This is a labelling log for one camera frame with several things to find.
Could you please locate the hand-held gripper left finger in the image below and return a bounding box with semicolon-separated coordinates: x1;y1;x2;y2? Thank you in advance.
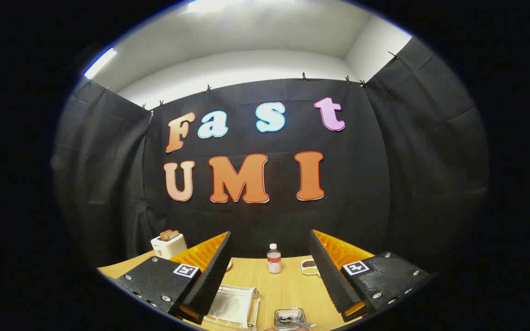
115;231;235;325

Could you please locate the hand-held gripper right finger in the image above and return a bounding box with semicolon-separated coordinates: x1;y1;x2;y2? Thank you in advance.
309;229;431;322

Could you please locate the white wire dish rack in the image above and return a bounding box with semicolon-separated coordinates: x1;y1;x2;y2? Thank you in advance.
203;284;262;331

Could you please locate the small metal wire basket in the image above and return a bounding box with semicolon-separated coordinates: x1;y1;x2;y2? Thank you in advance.
274;308;306;331

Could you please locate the white divided dish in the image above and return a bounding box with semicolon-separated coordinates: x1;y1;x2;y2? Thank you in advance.
300;258;321;276

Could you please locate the white plastic drain tray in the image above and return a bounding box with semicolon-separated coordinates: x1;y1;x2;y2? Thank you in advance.
210;287;254;323

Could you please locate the white toaster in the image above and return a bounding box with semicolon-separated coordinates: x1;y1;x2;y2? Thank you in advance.
150;233;188;259

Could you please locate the clear water bottle red label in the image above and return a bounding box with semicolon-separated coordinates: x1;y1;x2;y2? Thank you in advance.
267;243;282;274

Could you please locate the black backdrop cloth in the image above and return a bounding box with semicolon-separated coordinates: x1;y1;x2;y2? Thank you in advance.
51;37;491;276

